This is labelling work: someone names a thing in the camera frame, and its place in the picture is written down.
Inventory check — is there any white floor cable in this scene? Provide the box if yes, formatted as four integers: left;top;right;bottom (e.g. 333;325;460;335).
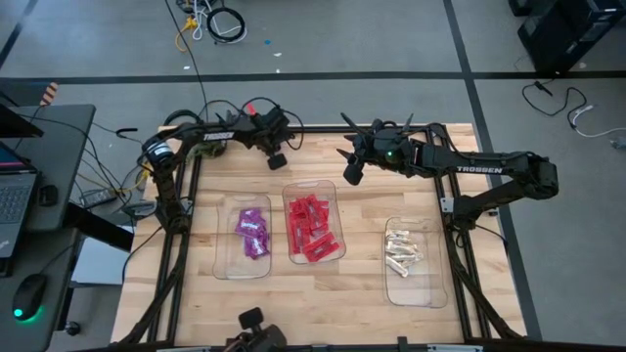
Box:
569;103;626;141

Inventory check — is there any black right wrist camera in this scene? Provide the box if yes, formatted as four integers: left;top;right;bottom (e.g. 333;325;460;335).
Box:
369;117;398;136

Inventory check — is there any black floor cable with plug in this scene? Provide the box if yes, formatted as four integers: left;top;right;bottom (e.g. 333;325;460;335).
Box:
520;79;588;129

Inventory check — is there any black cable ring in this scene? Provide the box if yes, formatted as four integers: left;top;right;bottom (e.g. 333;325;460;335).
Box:
162;108;204;127

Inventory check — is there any coiled black cable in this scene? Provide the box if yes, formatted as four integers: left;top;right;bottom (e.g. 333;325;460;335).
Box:
205;6;247;45

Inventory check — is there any black computer mouse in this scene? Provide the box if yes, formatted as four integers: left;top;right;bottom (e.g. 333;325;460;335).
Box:
12;272;49;324

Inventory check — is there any green potted plant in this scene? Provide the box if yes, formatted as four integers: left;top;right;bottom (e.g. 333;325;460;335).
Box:
198;141;229;158

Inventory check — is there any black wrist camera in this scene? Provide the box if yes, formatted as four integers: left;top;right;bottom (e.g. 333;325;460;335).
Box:
261;107;290;127
369;117;398;136

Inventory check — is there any grey black device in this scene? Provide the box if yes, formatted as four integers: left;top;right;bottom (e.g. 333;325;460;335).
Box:
121;199;157;219

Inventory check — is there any small black desk device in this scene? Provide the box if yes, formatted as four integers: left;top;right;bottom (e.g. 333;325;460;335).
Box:
37;184;60;206

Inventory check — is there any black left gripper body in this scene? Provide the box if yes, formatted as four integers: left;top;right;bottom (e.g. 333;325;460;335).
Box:
243;124;295;154

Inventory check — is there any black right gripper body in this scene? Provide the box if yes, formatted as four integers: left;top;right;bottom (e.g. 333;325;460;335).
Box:
352;130;421;173

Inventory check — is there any orange black striped marker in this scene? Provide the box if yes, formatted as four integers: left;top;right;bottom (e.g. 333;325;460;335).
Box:
38;81;60;108

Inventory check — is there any black side desk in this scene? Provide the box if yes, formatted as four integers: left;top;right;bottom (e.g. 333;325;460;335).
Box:
0;103;98;352

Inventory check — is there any grey laptop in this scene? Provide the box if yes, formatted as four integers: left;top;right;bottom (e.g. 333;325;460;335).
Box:
0;141;40;260

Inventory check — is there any black left wrist camera cable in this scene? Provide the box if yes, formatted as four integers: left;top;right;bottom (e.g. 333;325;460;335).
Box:
242;96;305;152

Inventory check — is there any red Skittles candy packet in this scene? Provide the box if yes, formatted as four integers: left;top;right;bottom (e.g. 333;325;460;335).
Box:
298;219;319;243
288;198;310;221
305;209;332;234
301;232;341;264
288;222;305;255
306;194;332;216

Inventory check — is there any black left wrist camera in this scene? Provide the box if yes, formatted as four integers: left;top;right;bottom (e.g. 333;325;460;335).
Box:
261;107;290;127

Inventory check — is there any long black floor cable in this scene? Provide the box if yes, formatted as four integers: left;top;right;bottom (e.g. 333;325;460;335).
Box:
162;0;211;123

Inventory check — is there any white cable bundle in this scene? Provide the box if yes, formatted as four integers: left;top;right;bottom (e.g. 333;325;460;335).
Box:
192;0;231;43

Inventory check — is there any yellow cable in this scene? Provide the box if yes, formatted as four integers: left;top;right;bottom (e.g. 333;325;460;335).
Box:
174;15;200;53
77;163;151;195

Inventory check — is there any clear plastic bin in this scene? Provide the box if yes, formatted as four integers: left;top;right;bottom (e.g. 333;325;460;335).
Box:
211;194;274;281
281;179;347;266
382;216;450;309

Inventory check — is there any black desk monitor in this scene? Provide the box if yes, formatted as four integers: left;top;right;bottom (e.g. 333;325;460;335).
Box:
0;103;44;139

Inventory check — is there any black computer tower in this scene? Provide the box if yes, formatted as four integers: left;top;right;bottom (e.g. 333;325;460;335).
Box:
516;7;591;75
557;0;626;48

